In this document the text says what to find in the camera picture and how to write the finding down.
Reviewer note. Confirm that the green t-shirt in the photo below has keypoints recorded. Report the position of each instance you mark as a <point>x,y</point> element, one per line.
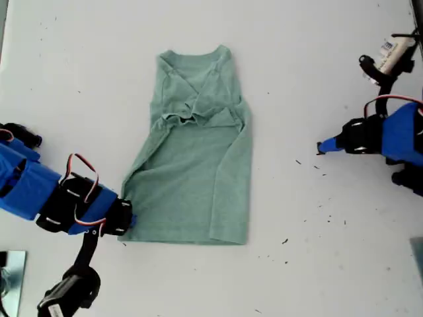
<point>195,185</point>

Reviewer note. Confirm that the steel plate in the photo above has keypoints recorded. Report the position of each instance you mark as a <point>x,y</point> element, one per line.
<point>13,284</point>

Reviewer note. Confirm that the black camera stalk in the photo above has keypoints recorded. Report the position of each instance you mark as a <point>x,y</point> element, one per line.
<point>385,97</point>
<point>86,251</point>

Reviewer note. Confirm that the black silver camera box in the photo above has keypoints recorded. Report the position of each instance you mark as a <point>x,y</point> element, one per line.
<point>391,56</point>

